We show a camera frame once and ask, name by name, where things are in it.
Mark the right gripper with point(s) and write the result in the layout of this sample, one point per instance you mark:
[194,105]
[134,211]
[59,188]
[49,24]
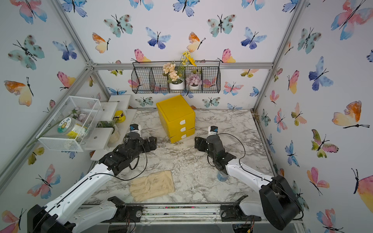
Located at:
[202,141]

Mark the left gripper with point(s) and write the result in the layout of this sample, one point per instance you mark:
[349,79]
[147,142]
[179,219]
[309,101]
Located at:
[153,144]

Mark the yellow three-drawer cabinet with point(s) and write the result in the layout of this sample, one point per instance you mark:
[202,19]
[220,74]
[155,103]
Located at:
[177,118]

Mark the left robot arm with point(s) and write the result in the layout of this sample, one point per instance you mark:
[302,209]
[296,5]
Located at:
[58,216]

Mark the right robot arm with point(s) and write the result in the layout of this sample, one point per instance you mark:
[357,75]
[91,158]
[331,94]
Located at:
[278,203]

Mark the white stepped shelf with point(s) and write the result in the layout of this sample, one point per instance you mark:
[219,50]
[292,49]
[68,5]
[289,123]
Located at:
[104,140]

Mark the small green plant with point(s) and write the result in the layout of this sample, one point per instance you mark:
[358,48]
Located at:
[107,124]

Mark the blue tin can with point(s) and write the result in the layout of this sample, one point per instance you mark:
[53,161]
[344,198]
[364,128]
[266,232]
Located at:
[222,177]

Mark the purple flowers small pot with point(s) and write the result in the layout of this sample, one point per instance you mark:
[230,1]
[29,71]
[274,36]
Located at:
[194,81]

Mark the clear acrylic box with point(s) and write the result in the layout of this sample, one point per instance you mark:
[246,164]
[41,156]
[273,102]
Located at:
[86,110]

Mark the green lid jar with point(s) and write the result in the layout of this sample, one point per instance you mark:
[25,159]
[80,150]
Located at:
[71,128]

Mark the peach flowers white pot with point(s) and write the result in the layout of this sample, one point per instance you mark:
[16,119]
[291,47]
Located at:
[175,76]

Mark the yellow artificial flower stem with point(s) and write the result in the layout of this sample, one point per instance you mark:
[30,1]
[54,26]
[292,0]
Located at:
[186,60]

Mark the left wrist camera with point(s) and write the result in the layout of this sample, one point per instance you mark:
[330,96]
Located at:
[135,128]

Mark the black wire wall basket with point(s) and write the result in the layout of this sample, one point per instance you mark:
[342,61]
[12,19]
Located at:
[148,78]

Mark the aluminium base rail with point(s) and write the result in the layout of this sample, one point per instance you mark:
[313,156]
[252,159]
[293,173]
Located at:
[180,217]

